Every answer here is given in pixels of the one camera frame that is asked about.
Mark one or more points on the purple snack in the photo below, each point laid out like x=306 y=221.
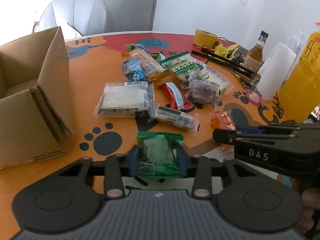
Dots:
x=202 y=93

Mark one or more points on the brown cardboard box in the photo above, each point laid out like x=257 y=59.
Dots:
x=36 y=113

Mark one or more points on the clear wrapped dark snack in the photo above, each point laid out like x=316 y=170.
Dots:
x=177 y=118

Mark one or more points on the green white snack bag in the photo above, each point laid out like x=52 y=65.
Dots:
x=183 y=67

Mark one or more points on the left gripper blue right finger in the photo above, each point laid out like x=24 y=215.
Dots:
x=181 y=160

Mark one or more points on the clear spray bottle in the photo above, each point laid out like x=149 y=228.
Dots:
x=296 y=42

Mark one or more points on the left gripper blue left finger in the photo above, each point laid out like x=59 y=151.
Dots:
x=134 y=159

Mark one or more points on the white dotted pillow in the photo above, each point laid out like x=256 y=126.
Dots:
x=69 y=33

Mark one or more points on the grey armchair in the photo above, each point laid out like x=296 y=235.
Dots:
x=87 y=17

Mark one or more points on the green leaf snack packet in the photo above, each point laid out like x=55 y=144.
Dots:
x=157 y=56

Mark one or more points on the yellow tape roll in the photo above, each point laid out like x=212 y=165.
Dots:
x=204 y=38

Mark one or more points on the small green blue snack packet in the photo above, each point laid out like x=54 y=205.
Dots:
x=134 y=46

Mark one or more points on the red white snack bar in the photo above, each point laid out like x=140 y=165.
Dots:
x=176 y=97

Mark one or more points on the white paper towel roll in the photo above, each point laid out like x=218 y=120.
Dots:
x=274 y=70

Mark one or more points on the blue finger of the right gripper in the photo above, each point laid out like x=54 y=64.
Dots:
x=249 y=129

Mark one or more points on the hand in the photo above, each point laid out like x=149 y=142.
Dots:
x=310 y=199

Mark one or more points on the pink fluffy keychain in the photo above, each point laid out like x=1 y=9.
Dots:
x=254 y=97

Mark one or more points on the beige cracker pack with barcode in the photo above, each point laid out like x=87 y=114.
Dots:
x=151 y=68

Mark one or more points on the green snack pack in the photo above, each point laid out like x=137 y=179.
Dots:
x=158 y=159

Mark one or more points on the orange red snack packet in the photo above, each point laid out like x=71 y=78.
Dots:
x=222 y=120

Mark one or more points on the large orange juice bottle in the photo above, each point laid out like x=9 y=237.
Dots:
x=300 y=94

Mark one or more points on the grey door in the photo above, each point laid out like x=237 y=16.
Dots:
x=130 y=15

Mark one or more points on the white wrapped cake pack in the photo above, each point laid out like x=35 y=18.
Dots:
x=126 y=100

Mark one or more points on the brown sauce bottle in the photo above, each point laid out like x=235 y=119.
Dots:
x=254 y=56

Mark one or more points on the black clothes hanger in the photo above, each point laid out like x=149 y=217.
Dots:
x=233 y=67

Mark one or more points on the white purple snack bag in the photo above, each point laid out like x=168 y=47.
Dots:
x=216 y=78

